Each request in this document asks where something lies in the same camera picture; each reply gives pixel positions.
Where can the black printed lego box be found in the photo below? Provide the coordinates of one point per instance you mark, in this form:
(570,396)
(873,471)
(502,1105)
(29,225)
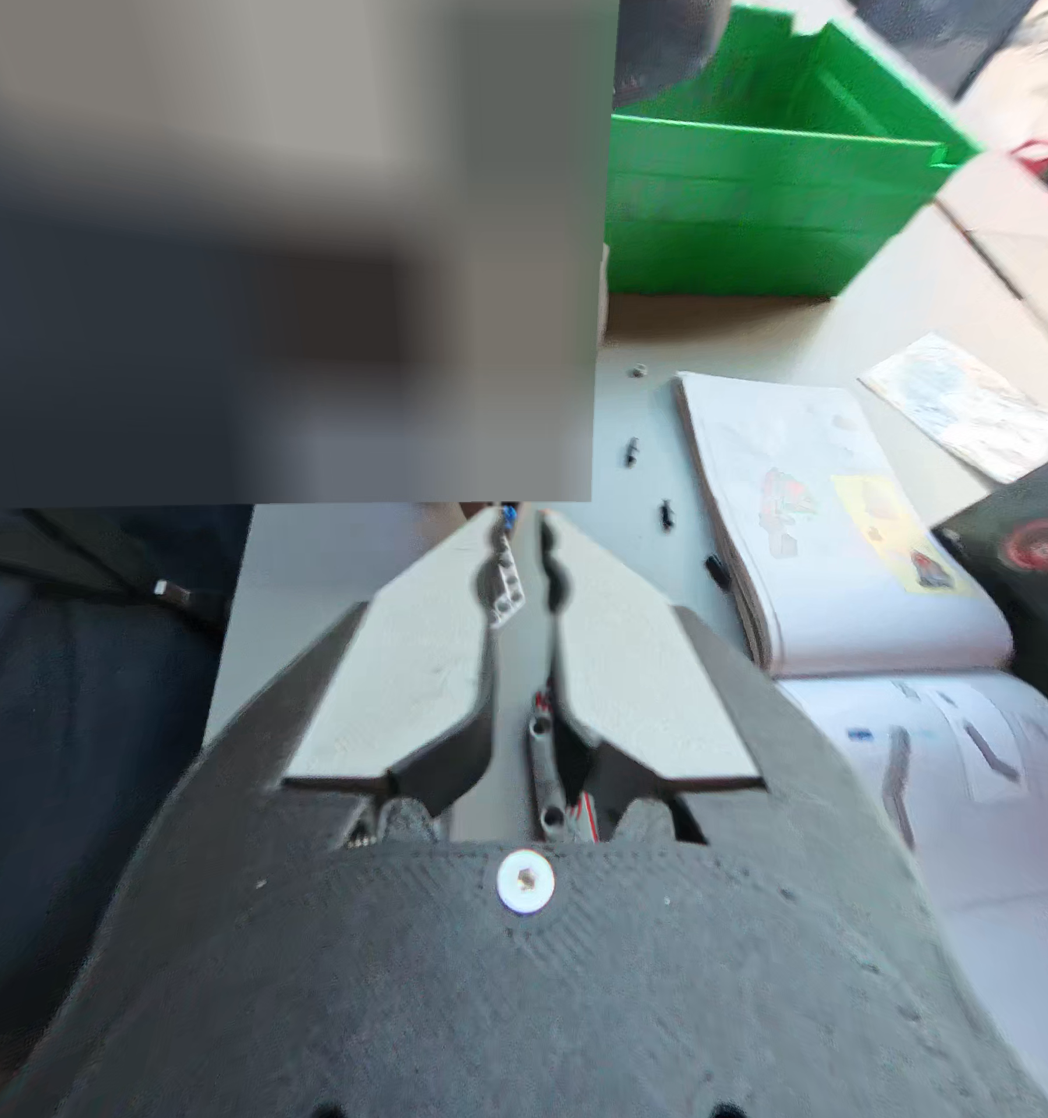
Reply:
(1030,559)

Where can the lego instruction booklet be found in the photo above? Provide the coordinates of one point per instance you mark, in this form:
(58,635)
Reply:
(838,541)

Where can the printed sticker sheet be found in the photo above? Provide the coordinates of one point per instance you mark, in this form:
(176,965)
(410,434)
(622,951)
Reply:
(961,406)

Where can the black lego pin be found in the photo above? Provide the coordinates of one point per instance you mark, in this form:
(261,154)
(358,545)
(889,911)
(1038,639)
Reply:
(666,513)
(718,572)
(630,451)

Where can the bent grey lego beam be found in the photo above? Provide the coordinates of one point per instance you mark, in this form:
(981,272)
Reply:
(508,590)

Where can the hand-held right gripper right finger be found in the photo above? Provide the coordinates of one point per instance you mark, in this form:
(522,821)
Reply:
(637,672)

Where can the grey red-patterned lego assembly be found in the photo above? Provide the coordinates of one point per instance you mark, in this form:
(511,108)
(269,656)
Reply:
(543,769)

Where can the person's dark blue clothing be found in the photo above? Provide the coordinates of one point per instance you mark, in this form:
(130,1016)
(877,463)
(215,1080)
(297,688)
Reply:
(69,742)

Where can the green plastic bin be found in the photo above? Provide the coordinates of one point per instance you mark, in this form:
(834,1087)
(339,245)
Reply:
(751,192)

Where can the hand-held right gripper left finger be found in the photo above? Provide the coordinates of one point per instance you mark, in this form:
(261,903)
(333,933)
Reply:
(401,664)

